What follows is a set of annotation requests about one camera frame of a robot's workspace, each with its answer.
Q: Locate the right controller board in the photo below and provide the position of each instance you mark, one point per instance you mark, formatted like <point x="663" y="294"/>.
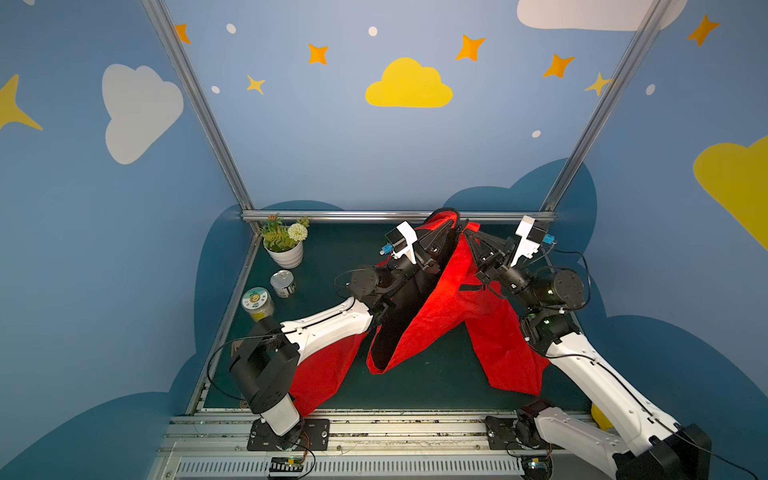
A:
<point x="535" y="468"/>

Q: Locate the aluminium frame rail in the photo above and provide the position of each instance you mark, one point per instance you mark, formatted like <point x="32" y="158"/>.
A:
<point x="391" y="216"/>

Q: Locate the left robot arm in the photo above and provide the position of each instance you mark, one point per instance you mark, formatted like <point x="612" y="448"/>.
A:
<point x="263" y="367"/>

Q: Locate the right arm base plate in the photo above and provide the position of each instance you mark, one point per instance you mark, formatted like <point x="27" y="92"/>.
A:
<point x="507" y="433"/>

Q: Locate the silver tin can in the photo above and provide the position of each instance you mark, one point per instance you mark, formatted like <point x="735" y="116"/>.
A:
<point x="283" y="283"/>

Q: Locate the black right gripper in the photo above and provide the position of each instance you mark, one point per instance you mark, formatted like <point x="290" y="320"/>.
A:
<point x="498" y="255"/>

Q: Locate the controller board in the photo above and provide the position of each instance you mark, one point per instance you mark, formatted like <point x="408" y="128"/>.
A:
<point x="286" y="467"/>
<point x="535" y="468"/>

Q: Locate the red jacket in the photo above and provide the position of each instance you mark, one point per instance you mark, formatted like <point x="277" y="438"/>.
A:
<point x="508" y="363"/>

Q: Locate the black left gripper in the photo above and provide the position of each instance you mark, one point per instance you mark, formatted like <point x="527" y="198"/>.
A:
<point x="424" y="248"/>

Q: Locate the yellow toy shovel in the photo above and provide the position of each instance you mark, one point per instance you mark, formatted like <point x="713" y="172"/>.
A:
<point x="601" y="419"/>

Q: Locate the green artificial plant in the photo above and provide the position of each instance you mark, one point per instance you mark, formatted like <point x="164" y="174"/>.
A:
<point x="280" y="237"/>

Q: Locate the left controller board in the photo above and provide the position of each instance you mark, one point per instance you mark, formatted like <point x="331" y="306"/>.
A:
<point x="286" y="467"/>

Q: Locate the white plant pot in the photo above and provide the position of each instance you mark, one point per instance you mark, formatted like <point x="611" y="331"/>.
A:
<point x="289" y="259"/>

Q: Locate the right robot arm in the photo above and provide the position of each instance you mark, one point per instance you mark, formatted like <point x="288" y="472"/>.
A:
<point x="645" y="442"/>

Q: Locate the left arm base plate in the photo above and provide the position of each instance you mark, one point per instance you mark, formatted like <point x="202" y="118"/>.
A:
<point x="312" y="434"/>

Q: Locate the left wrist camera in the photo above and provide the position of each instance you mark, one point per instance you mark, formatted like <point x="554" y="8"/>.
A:
<point x="400" y="242"/>

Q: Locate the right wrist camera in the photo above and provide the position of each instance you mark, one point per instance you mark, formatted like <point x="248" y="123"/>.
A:
<point x="532" y="234"/>

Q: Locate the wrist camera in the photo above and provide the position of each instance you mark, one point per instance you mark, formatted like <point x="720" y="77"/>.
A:
<point x="532" y="234"/>
<point x="400" y="242"/>

